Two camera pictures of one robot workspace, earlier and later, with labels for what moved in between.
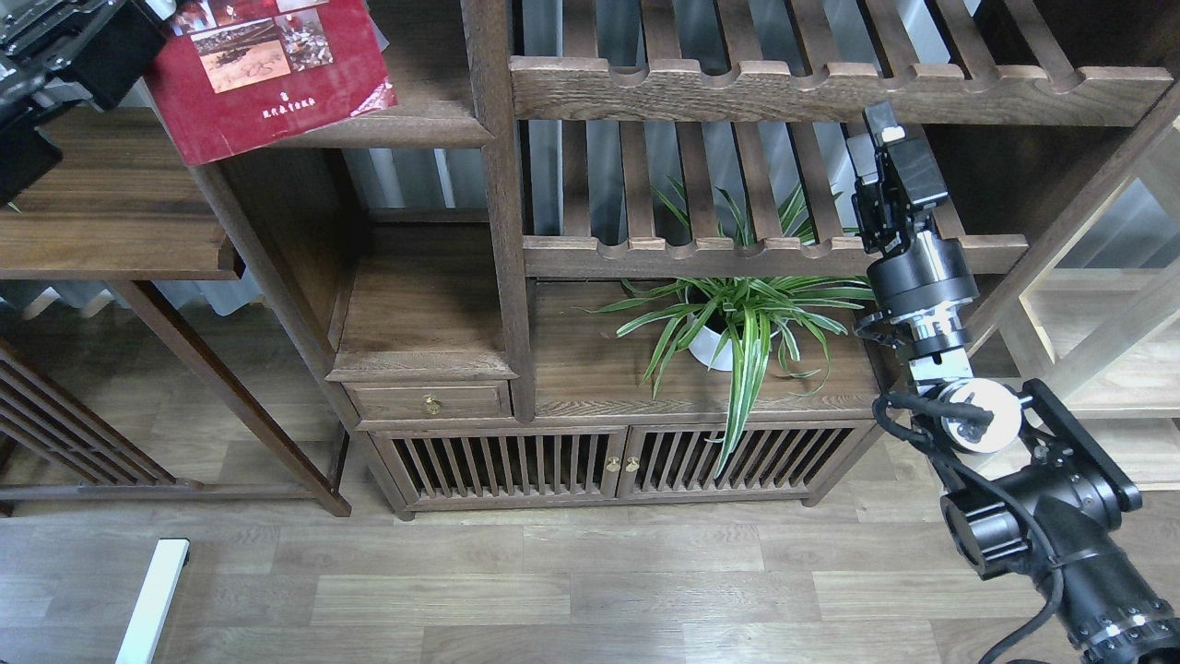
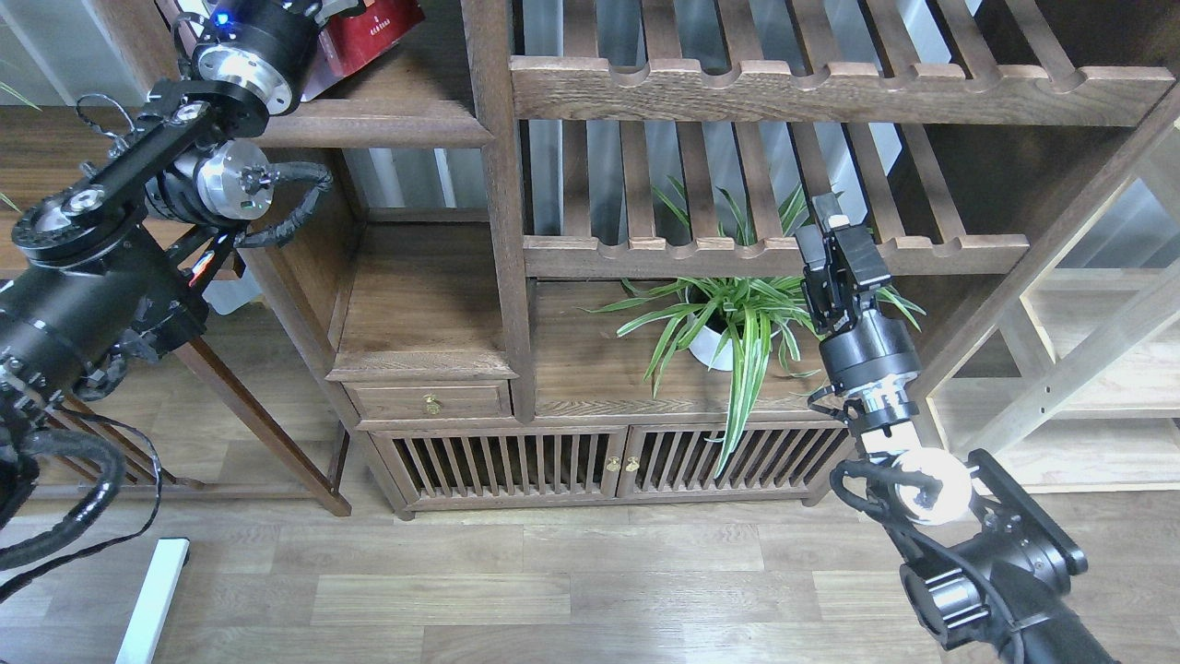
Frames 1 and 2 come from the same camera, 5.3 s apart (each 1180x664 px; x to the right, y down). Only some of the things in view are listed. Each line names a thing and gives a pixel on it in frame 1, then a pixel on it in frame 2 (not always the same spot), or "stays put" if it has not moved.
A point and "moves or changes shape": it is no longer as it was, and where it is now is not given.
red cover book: x=232 y=73 moves or changes shape
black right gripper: x=914 y=266 to x=863 y=347
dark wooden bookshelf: x=607 y=251 stays put
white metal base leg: x=151 y=613 stays put
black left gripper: x=98 y=49 to x=265 y=45
